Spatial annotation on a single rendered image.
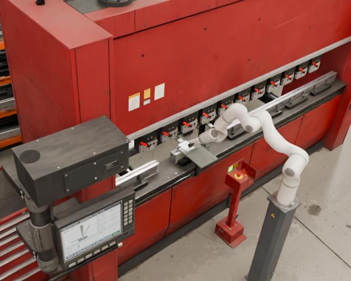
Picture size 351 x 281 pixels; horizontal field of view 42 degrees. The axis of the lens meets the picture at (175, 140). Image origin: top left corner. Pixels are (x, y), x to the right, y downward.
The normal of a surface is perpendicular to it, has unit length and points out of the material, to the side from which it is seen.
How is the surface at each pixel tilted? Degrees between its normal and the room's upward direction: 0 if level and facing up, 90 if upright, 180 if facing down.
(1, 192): 0
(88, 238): 90
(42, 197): 90
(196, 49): 90
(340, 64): 90
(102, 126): 0
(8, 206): 0
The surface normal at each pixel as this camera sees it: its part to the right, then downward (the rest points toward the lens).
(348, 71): -0.76, 0.37
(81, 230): 0.60, 0.54
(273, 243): -0.18, 0.62
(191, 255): 0.07, -0.77
